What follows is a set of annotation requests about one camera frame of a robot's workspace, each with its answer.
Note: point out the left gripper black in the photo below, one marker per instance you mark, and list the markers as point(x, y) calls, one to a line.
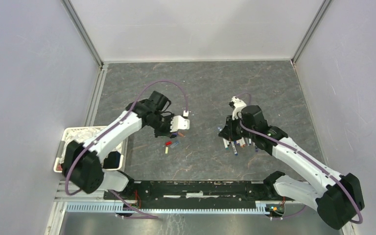
point(167, 132)

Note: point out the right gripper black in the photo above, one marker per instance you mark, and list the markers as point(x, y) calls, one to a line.
point(227, 131)

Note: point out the teal capped white pen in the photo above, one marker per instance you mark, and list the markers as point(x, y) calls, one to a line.
point(226, 144)

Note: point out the blue transparent pen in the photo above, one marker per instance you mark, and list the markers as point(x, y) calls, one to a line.
point(233, 144)

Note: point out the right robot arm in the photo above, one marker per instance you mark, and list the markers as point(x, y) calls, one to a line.
point(337, 198)

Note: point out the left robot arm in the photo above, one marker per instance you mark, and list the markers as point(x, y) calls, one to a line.
point(83, 161)

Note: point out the white cloth in basket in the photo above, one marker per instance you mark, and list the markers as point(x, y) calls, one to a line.
point(79, 134)

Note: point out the white plastic basket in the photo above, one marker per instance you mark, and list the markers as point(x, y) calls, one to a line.
point(121, 148)

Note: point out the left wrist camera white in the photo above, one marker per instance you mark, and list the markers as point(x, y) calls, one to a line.
point(180, 122)

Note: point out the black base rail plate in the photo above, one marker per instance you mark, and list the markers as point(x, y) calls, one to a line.
point(200, 194)

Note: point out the white slotted cable duct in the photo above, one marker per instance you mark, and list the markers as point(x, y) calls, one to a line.
point(119, 207)

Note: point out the aluminium frame rail left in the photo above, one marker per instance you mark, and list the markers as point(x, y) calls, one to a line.
point(82, 31)

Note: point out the aluminium frame rail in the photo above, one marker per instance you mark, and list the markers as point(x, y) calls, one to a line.
point(311, 30)
point(82, 31)

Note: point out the aluminium frame rail right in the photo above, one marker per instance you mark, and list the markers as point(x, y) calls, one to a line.
point(311, 30)

